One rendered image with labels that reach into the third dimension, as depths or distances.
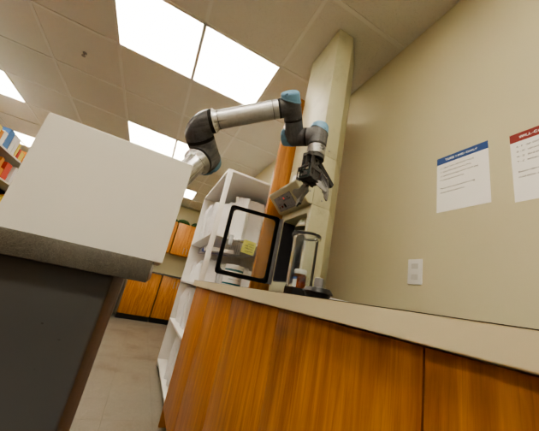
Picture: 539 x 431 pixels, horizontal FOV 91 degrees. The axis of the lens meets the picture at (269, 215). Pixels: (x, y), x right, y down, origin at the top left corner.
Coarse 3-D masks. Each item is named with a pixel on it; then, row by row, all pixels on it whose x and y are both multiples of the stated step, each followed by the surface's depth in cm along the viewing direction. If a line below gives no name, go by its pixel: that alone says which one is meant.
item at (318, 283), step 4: (316, 280) 80; (320, 280) 79; (316, 284) 79; (320, 284) 79; (304, 288) 79; (308, 288) 77; (312, 288) 76; (316, 288) 76; (320, 288) 76; (308, 292) 77; (312, 292) 76; (316, 292) 76; (320, 292) 76; (324, 292) 75; (328, 292) 76; (312, 296) 76; (316, 296) 76; (320, 296) 76; (324, 296) 76; (328, 296) 77
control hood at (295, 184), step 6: (294, 180) 133; (300, 180) 134; (288, 186) 140; (294, 186) 135; (276, 192) 152; (282, 192) 147; (312, 192) 135; (270, 198) 160; (294, 198) 140; (306, 198) 133; (300, 204) 139; (306, 204) 136; (288, 210) 151
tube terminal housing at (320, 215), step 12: (336, 168) 150; (336, 180) 153; (336, 192) 157; (312, 204) 134; (324, 204) 137; (288, 216) 154; (300, 216) 144; (312, 216) 132; (324, 216) 135; (312, 228) 131; (324, 228) 134; (324, 240) 133; (324, 252) 134; (324, 264) 137; (324, 276) 140; (276, 288) 140; (324, 288) 143
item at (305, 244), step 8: (296, 240) 94; (304, 240) 92; (312, 240) 93; (320, 240) 96; (296, 248) 93; (304, 248) 91; (312, 248) 92; (296, 256) 92; (304, 256) 91; (312, 256) 92; (296, 264) 90; (304, 264) 90; (312, 264) 91; (288, 272) 92; (296, 272) 89; (304, 272) 89; (288, 280) 90; (296, 280) 88; (304, 280) 88
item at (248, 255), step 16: (240, 224) 152; (256, 224) 155; (272, 224) 157; (240, 240) 150; (256, 240) 152; (224, 256) 145; (240, 256) 148; (256, 256) 150; (240, 272) 145; (256, 272) 148
